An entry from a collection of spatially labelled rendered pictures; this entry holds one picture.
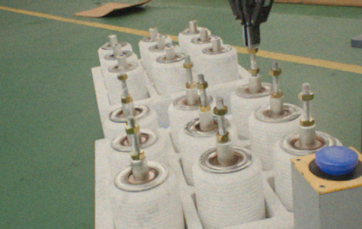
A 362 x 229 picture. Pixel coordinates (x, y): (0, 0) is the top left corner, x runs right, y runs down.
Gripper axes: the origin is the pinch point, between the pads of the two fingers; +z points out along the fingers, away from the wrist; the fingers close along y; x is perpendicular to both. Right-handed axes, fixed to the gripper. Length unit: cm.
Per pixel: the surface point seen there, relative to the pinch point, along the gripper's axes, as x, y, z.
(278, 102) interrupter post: -3.0, 12.5, 8.1
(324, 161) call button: -14.7, 39.4, 2.6
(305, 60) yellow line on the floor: 62, -73, 36
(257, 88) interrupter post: -0.1, 1.1, 9.6
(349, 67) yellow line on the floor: 68, -56, 36
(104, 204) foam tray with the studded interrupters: -32.9, 10.3, 17.5
